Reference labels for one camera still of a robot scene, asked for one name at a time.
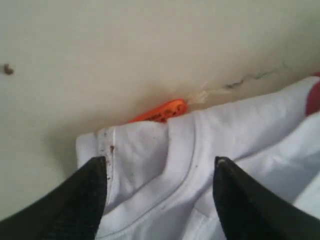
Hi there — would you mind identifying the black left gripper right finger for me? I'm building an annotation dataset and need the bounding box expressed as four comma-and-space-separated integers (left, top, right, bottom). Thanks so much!
212, 156, 320, 240

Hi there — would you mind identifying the white string on tag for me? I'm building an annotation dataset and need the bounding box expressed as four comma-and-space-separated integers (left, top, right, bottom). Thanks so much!
187, 83, 213, 107

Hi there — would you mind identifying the orange garment tag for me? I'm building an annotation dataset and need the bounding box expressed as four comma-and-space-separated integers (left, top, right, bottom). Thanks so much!
128, 98, 188, 123

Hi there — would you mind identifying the white t-shirt red lettering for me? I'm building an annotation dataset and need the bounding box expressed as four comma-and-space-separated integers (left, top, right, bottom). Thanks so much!
76, 75, 320, 240

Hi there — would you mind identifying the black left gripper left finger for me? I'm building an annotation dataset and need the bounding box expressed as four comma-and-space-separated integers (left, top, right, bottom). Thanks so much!
0, 156, 108, 240

